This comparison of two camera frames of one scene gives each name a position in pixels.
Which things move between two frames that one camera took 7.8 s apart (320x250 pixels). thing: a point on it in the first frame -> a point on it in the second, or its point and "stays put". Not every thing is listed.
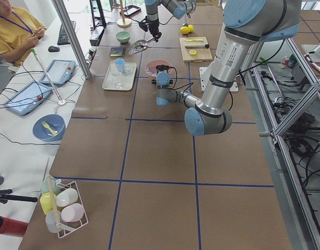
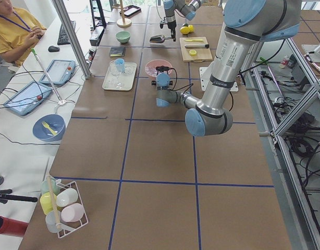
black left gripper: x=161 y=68 stays put
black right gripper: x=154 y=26 -> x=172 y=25
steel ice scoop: x=138 y=46 -> x=159 y=39
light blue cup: x=120 y=63 stays put
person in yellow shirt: x=15 y=30 stays put
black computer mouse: x=53 y=49 stays put
